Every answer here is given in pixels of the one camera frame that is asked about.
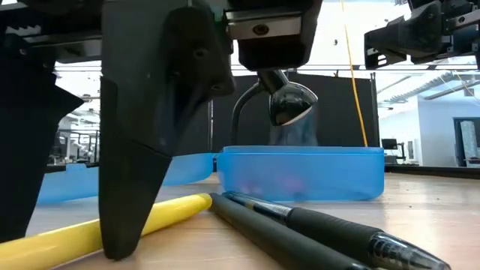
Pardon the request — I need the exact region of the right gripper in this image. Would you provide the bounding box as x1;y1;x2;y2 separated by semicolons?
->
363;0;480;71

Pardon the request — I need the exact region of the yellow highlighter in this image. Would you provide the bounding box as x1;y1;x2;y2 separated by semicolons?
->
0;193;214;270

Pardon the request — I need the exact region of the black marker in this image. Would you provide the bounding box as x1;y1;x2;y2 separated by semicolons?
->
208;193;372;270

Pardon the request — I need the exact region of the black gel pen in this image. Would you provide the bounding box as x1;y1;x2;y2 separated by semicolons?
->
221;190;453;270

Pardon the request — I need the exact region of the translucent blue supply box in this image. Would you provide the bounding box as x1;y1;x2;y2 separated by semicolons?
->
37;145;386;206

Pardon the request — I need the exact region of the long horizontal metal bar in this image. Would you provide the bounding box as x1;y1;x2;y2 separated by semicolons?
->
54;61;480;72

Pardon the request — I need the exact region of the black gooseneck desk lamp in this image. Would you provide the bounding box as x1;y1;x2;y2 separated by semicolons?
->
230;69;319;147

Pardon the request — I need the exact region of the black partition screen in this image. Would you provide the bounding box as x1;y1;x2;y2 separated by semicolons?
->
175;71;380;155

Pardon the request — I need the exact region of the dark framed door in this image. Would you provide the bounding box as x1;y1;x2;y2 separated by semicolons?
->
452;117;480;168

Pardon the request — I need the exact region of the yellow cable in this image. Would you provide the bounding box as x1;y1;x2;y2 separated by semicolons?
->
339;0;368;147

